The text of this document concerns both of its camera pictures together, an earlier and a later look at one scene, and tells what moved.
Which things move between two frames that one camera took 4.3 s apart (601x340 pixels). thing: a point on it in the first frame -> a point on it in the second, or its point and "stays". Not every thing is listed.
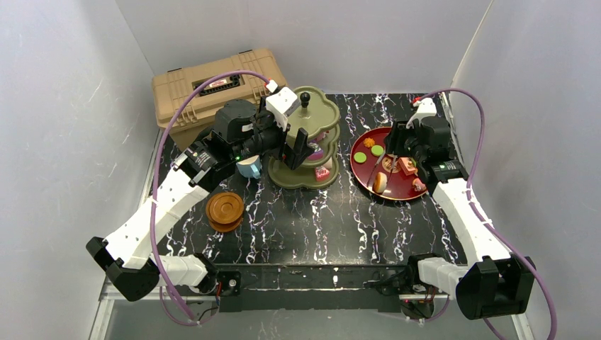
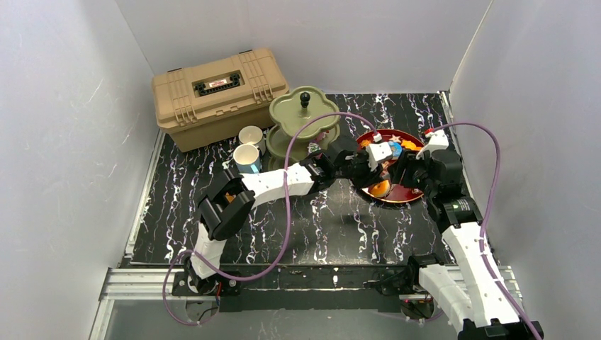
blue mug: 250,167 stays
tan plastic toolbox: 172,87 stays
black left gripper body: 285,142 -> 365,170
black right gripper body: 402,142 -> 410,170
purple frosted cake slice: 318,153 stays
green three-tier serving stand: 317,114 stays
